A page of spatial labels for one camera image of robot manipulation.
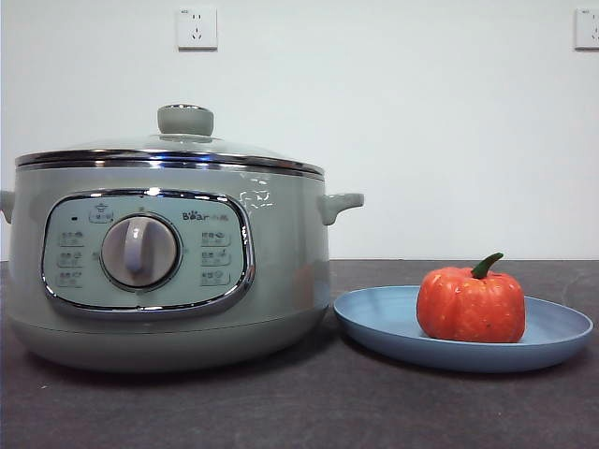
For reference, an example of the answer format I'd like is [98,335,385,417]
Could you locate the orange pumpkin with green stem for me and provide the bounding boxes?
[415,252,527,344]

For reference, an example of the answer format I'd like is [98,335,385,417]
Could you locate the white wall socket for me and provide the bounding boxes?
[574,7,599,51]
[176,7,219,51]

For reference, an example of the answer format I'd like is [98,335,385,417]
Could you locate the pale green electric steamer pot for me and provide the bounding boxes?
[0,163,365,374]

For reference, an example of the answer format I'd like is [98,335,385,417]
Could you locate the blue round plate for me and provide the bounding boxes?
[332,284,594,374]

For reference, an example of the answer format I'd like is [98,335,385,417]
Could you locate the glass lid with green knob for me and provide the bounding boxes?
[14,104,325,178]

